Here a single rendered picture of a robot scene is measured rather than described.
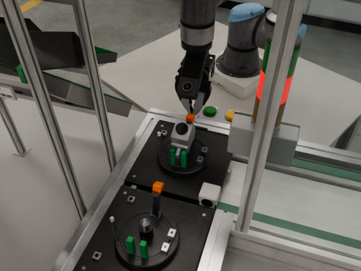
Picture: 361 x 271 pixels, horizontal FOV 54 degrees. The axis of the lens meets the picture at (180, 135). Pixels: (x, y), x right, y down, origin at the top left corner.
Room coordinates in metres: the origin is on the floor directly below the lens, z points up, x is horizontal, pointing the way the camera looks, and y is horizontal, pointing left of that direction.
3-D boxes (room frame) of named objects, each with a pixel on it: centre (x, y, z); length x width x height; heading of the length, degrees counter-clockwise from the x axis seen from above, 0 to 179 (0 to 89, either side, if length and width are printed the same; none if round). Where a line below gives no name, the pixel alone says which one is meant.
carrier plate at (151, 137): (0.63, -0.01, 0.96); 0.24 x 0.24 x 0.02; 71
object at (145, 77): (1.14, -0.20, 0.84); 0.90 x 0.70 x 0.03; 45
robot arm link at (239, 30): (1.18, -0.24, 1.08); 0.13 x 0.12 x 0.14; 52
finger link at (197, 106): (0.72, -0.05, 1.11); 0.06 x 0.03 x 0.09; 161
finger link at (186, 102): (0.73, -0.02, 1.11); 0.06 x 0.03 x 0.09; 161
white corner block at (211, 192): (0.51, -0.07, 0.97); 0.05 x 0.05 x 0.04; 71
